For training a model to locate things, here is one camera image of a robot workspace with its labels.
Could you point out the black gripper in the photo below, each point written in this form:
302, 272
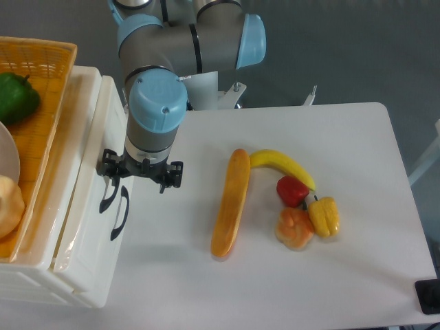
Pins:
115, 166

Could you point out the white drawer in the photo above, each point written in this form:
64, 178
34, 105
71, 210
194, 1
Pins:
93, 256
107, 132

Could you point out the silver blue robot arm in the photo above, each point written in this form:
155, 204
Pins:
160, 42

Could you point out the white plastic drawer cabinet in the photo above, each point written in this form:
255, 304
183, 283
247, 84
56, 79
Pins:
30, 277

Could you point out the long baguette bread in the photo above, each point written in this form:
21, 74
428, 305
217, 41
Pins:
232, 204

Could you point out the yellow banana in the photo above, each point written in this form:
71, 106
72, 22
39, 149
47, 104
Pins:
283, 163

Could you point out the beige plate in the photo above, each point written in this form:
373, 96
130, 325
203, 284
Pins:
10, 161

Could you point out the pale orange bread roll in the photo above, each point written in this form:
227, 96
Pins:
12, 205

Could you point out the orange woven basket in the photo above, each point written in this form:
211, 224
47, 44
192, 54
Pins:
49, 65

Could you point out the green bell pepper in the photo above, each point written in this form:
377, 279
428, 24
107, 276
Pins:
18, 98

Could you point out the red bell pepper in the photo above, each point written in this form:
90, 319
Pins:
291, 191

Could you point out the orange croissant bun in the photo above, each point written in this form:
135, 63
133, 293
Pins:
294, 228

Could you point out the yellow bell pepper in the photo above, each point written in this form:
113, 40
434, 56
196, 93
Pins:
324, 216

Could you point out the black device at edge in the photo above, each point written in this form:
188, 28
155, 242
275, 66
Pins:
428, 295

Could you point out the white frame at right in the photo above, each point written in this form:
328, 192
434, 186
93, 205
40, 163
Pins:
425, 160

